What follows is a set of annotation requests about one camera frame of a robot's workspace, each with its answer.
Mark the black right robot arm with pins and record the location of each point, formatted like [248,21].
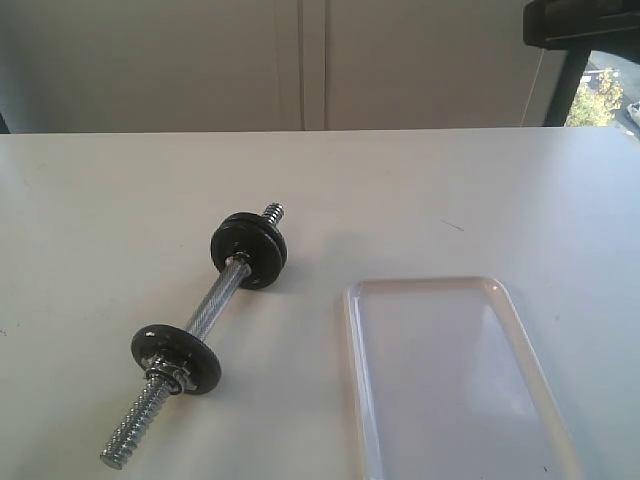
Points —
[605,26]

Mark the chrome star collar nut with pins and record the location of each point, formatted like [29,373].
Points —
[176,376]

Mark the white rectangular tray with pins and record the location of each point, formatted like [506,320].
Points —
[446,384]

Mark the black weight plate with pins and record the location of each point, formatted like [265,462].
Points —
[178,346]
[240,255]
[272,235]

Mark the dark window frame post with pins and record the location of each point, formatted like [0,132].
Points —
[565,90]

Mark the chrome threaded dumbbell bar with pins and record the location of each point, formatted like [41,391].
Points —
[249,252]

